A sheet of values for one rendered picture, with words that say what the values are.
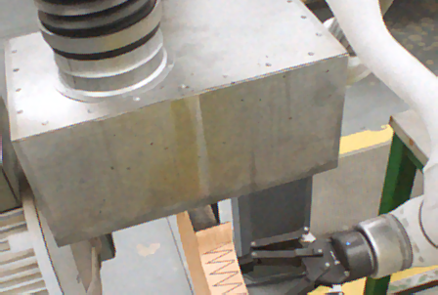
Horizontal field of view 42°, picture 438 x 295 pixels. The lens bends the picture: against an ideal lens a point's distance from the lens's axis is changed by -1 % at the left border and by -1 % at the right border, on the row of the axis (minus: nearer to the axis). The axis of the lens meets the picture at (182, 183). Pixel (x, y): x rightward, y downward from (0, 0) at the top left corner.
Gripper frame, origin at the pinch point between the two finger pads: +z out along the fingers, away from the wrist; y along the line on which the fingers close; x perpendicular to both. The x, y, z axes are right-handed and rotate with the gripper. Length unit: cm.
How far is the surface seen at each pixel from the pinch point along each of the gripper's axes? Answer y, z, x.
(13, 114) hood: -0.9, 18.7, 44.1
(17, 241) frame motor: 0.7, 24.7, 25.1
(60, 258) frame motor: -1.6, 20.7, 22.9
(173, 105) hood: -4.6, 5.3, 43.6
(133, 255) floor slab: 92, 17, -116
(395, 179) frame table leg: 36, -53, -36
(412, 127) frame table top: 37, -54, -20
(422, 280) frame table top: 32, -71, -91
